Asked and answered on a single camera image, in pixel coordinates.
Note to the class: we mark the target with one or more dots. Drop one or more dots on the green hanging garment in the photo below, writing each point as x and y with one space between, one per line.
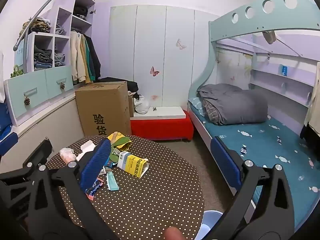
89 60

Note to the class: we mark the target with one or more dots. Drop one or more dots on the person's right hand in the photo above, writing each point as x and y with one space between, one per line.
173 234

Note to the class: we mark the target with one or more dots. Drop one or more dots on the white wardrobe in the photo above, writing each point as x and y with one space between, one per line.
150 42

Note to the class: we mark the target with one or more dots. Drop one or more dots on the small green wrapper piece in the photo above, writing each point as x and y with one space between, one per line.
114 158

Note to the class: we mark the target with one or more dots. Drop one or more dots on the grey quilt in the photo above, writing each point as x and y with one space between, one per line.
237 105

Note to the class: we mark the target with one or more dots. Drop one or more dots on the curved metal rail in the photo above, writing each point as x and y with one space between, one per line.
42 6

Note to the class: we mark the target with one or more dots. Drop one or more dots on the pink wrapper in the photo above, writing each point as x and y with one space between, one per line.
67 155

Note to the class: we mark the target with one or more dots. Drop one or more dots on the olive folded clothes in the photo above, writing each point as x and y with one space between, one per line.
37 25

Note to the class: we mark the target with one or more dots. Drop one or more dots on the red bench with white top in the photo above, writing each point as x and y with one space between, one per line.
160 127

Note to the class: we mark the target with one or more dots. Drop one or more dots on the black hanging cloth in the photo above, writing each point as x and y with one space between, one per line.
310 131

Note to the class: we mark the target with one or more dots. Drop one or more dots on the large cardboard box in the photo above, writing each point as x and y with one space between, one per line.
105 105

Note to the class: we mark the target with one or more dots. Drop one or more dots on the blue plaid pillow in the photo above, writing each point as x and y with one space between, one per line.
196 103

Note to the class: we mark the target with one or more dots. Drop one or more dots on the faded pink butterfly sticker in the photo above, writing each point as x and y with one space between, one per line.
154 97

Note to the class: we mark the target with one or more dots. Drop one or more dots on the pale blue waste bin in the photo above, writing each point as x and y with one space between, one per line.
208 220

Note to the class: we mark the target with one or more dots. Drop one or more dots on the small blue card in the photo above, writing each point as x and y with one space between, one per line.
283 70

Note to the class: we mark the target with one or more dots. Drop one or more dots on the white shelf cabinet with drawers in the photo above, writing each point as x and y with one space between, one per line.
63 12

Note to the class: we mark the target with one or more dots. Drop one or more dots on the white low cabinet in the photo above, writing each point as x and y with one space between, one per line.
50 122

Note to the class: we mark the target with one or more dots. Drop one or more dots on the green packet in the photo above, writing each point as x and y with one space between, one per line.
123 141

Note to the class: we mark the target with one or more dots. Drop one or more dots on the teal wrapper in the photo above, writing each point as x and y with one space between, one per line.
113 182

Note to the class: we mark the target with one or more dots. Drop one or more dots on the white tissue paper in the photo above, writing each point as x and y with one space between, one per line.
87 146

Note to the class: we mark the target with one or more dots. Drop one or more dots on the yellow packet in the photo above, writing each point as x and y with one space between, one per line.
119 136

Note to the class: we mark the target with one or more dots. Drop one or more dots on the black hanging coat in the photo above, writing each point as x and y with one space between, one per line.
96 60

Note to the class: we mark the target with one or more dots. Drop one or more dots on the yellow white medicine box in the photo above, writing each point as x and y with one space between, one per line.
133 166

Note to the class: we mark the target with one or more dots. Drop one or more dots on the white plastic bag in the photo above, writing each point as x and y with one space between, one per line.
141 106

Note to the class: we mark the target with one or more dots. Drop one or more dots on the light blue bunk bed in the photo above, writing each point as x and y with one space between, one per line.
250 22

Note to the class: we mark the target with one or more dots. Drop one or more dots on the pale butterfly sticker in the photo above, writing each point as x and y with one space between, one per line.
180 44

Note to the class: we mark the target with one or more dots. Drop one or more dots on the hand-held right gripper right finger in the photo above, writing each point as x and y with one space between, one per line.
225 160

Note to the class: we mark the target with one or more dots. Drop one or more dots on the wooden stick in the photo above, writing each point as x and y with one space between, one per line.
114 138

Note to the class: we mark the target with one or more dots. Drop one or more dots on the blue storage bag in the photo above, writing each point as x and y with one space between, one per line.
5 120

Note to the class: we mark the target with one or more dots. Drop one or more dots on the brown polka dot round table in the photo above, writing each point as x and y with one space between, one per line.
150 205

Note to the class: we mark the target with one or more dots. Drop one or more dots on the blue orange small wrappers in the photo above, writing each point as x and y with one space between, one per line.
93 193

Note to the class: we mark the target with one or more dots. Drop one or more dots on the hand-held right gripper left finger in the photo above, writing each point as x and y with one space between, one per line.
96 165

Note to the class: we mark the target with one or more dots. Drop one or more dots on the black bag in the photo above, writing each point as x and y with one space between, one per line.
130 86

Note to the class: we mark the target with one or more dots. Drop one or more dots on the bed with teal sheet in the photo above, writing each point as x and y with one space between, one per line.
270 142

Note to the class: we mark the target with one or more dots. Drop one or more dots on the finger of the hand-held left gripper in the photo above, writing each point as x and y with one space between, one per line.
7 143
37 152

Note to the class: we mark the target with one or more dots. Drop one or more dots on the brown hanging hat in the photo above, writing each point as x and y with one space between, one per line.
269 37

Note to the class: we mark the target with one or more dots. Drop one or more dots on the light blue drawer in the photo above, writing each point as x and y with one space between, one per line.
60 80
27 95

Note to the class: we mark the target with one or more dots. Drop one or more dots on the stack of dark folded clothes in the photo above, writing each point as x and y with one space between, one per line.
43 57

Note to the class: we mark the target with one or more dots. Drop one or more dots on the pinecone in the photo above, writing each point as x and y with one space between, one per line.
27 101
62 86

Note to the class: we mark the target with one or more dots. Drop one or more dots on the cream hanging cloth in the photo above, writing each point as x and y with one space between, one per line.
313 95

